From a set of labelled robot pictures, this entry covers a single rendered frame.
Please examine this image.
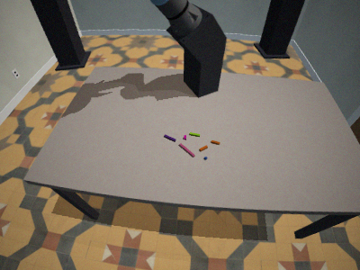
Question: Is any pink rod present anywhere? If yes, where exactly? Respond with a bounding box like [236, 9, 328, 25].
[179, 143, 195, 157]

